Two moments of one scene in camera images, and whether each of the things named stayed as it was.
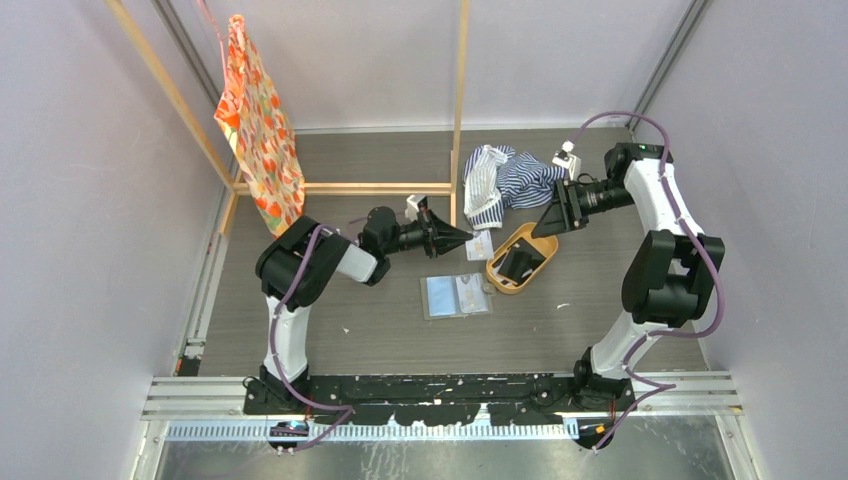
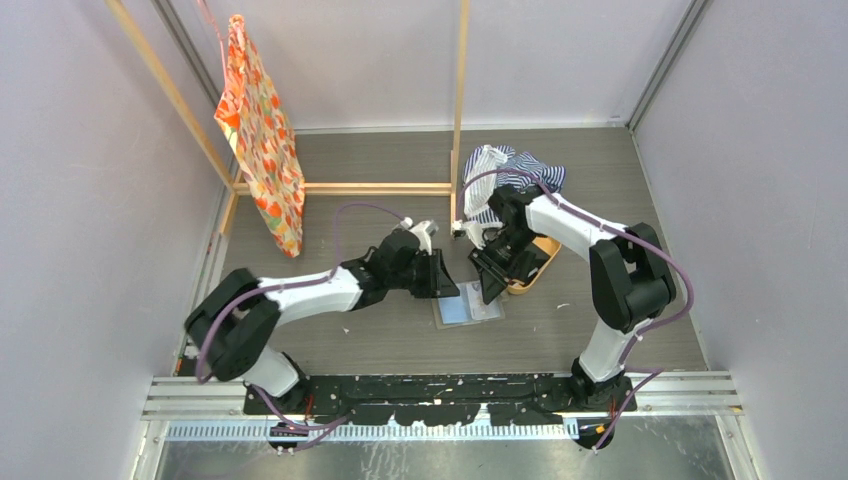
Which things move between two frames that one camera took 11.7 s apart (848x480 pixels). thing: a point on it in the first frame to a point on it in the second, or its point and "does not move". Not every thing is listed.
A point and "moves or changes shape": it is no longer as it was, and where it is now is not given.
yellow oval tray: x=547 y=246 does not move
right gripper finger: x=554 y=222 to x=492 y=287
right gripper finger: x=555 y=218 to x=491 y=286
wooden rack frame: x=381 y=188 does not move
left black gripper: x=435 y=230 to x=438 y=282
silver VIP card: x=480 y=247 moves or changes shape
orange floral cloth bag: x=260 y=135 does not move
